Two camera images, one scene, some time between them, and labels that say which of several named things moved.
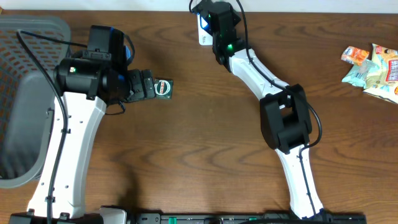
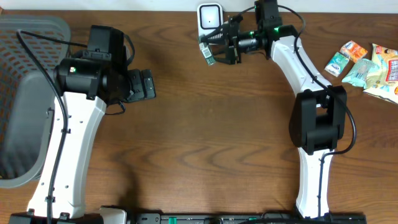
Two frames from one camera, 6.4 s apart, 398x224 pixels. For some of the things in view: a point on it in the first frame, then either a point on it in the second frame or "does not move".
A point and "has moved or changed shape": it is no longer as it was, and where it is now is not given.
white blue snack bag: x=382 y=82 does not move
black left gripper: x=139 y=91 does not move
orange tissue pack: x=354 y=55 has moved or changed shape
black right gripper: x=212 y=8 → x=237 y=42
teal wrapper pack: x=357 y=74 does not move
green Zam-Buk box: x=163 y=88 → x=207 y=53
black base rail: x=244 y=218 does not move
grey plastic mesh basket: x=27 y=98 does not move
